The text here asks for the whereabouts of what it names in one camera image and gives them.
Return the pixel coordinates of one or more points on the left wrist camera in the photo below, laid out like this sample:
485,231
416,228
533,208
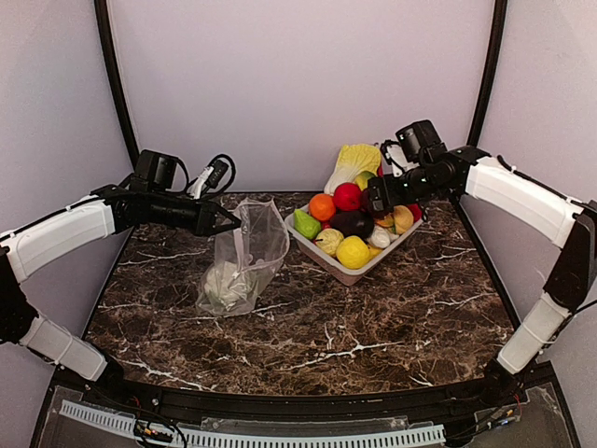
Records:
214,180

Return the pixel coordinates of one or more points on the black frame post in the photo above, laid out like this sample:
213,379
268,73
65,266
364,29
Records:
489,71
114,79

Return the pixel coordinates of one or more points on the white garlic toy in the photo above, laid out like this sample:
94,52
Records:
380,237

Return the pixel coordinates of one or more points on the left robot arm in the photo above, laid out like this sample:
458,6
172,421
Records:
146,196

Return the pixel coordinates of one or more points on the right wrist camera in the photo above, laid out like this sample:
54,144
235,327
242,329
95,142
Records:
394,156

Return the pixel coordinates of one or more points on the pale yellow cabbage toy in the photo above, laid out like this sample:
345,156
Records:
328,241

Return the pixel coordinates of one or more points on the left black frame post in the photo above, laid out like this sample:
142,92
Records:
114,79

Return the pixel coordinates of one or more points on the white slotted cable duct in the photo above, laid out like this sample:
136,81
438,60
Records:
220,432

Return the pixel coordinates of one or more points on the white cauliflower toy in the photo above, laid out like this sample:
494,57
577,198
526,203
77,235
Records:
226,289

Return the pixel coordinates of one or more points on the green yellow mango toy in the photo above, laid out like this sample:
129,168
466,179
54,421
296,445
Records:
361,180

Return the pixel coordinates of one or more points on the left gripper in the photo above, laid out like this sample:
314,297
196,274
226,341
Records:
205,218

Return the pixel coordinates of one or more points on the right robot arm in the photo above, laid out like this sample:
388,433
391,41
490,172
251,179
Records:
424,168

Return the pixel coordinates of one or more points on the red apple toy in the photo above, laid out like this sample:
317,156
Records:
347,197

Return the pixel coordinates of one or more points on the green chayote toy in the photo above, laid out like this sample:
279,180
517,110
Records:
306,225

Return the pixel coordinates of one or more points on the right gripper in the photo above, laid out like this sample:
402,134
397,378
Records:
376,196

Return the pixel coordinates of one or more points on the black curved front rail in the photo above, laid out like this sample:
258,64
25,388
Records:
440,403

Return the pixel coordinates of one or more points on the yellow lemon toy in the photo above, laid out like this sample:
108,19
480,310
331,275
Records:
353,253

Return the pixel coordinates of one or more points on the red pepper toy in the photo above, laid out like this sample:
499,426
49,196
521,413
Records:
416,211

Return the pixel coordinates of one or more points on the dark purple eggplant toy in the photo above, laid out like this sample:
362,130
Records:
353,223

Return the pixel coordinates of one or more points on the napa cabbage toy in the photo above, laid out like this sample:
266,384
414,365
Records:
352,161

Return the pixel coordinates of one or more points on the right black frame post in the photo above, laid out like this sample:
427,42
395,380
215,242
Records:
489,71

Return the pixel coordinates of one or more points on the pink plastic food tray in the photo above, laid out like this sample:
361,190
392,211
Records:
331,265

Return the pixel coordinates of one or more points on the yellow bun toy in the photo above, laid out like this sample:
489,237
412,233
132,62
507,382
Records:
403,219

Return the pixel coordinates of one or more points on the orange fruit toy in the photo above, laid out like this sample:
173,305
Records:
322,207

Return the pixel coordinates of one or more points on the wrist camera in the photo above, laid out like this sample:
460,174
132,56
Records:
394,156
214,180

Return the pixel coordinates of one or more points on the clear dotted zip top bag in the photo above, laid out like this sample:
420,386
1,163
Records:
259,247

